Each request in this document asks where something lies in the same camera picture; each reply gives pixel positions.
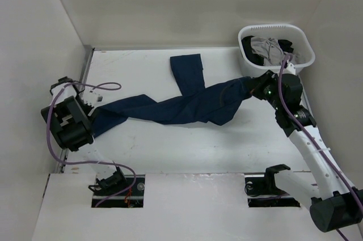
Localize grey garment in basket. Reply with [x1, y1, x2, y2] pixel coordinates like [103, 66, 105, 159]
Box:
[250, 36, 306, 67]

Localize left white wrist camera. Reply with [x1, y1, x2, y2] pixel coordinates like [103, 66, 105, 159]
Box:
[82, 90, 103, 107]

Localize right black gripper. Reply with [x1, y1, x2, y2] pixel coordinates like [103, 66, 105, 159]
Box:
[245, 69, 283, 111]

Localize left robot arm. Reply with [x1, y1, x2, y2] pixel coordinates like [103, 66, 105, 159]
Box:
[41, 77, 129, 196]

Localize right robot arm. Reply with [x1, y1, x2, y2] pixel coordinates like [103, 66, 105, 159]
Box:
[246, 71, 362, 232]

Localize white plastic laundry basket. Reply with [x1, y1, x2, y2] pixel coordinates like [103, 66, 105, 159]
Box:
[238, 24, 315, 77]

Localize black garment in basket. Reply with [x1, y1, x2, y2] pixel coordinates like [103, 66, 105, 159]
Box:
[240, 35, 294, 66]

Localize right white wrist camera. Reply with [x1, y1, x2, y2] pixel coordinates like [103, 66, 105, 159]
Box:
[282, 60, 297, 75]

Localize dark blue denim trousers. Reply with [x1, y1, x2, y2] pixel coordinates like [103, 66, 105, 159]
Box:
[92, 54, 251, 137]

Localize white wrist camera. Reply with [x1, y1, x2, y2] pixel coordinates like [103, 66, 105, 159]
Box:
[282, 60, 297, 75]
[82, 90, 103, 107]

